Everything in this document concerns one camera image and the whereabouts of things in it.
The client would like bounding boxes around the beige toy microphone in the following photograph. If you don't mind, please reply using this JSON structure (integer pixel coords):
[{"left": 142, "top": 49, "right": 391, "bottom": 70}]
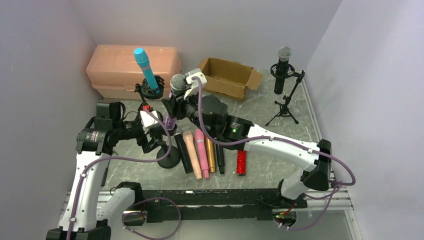
[{"left": 182, "top": 130, "right": 203, "bottom": 180}]

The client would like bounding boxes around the clip mount desk stand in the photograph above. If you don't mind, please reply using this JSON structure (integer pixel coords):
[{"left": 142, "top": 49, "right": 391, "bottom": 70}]
[{"left": 156, "top": 129, "right": 180, "bottom": 169}]

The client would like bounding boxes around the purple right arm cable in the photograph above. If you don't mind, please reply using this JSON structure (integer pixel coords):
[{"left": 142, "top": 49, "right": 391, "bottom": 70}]
[{"left": 193, "top": 76, "right": 357, "bottom": 232}]

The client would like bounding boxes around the black microphone grey grille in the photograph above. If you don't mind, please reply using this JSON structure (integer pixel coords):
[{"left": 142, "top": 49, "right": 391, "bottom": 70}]
[{"left": 174, "top": 131, "right": 194, "bottom": 174}]

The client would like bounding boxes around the pink toy microphone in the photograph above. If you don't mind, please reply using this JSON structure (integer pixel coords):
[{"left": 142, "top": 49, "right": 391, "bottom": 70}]
[{"left": 194, "top": 128, "right": 210, "bottom": 179}]

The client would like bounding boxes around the slim black microphone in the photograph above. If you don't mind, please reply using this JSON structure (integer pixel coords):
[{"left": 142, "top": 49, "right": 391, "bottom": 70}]
[{"left": 215, "top": 145, "right": 225, "bottom": 175}]

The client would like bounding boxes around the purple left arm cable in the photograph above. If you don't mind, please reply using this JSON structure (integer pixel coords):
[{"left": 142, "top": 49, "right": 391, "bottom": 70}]
[{"left": 66, "top": 107, "right": 182, "bottom": 240}]

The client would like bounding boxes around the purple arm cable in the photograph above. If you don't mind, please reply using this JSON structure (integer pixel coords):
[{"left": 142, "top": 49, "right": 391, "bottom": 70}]
[
  {"left": 66, "top": 107, "right": 182, "bottom": 240},
  {"left": 193, "top": 76, "right": 357, "bottom": 232}
]

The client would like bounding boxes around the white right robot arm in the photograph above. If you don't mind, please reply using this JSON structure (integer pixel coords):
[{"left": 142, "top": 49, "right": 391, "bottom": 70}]
[{"left": 161, "top": 93, "right": 331, "bottom": 200}]

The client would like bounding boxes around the purple glitter microphone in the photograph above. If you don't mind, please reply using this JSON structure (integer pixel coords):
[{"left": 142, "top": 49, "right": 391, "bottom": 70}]
[{"left": 164, "top": 73, "right": 187, "bottom": 131}]

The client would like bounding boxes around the black microphone silver grille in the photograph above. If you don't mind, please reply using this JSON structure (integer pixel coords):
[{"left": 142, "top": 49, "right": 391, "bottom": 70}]
[{"left": 274, "top": 46, "right": 292, "bottom": 95}]

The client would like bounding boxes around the orange plastic storage box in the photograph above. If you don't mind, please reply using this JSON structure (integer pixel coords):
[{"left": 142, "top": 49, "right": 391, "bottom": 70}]
[{"left": 86, "top": 44, "right": 182, "bottom": 100}]

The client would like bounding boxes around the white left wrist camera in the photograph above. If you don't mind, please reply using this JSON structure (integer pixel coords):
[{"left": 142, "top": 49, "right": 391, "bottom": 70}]
[{"left": 138, "top": 104, "right": 161, "bottom": 134}]

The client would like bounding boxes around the shock mount desk stand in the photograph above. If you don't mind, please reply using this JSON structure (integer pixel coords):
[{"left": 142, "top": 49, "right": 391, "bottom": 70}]
[{"left": 134, "top": 75, "right": 165, "bottom": 112}]

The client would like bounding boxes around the gold microphone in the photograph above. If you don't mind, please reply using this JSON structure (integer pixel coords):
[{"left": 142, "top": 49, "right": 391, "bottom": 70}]
[{"left": 204, "top": 137, "right": 217, "bottom": 173}]

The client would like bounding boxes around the blue toy microphone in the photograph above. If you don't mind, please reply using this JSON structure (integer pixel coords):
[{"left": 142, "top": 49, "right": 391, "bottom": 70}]
[{"left": 133, "top": 47, "right": 159, "bottom": 94}]

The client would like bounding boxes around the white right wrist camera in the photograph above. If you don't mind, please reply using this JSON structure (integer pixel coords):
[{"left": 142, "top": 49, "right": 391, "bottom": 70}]
[{"left": 183, "top": 68, "right": 207, "bottom": 100}]

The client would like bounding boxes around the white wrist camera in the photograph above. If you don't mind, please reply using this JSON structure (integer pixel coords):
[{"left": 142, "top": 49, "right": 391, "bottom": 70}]
[
  {"left": 183, "top": 68, "right": 207, "bottom": 100},
  {"left": 138, "top": 104, "right": 161, "bottom": 134}
]

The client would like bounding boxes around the claw hammer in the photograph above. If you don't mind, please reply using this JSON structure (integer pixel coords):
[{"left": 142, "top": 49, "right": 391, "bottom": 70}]
[{"left": 100, "top": 167, "right": 109, "bottom": 187}]

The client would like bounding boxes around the black tripod microphone stand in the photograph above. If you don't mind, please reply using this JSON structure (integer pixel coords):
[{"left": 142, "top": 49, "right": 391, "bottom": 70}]
[{"left": 265, "top": 63, "right": 305, "bottom": 127}]

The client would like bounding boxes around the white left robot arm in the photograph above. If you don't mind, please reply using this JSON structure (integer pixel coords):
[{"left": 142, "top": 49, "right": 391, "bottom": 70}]
[{"left": 46, "top": 101, "right": 169, "bottom": 240}]

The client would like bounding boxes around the red glitter microphone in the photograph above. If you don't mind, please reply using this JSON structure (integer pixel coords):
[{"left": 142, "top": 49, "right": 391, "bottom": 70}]
[{"left": 236, "top": 150, "right": 247, "bottom": 177}]

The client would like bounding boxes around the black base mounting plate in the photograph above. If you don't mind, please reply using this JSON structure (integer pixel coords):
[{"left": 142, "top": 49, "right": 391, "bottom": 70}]
[{"left": 127, "top": 188, "right": 308, "bottom": 223}]

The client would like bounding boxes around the brown cardboard box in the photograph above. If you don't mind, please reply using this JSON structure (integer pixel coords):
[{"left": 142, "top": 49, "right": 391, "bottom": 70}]
[{"left": 198, "top": 57, "right": 263, "bottom": 102}]

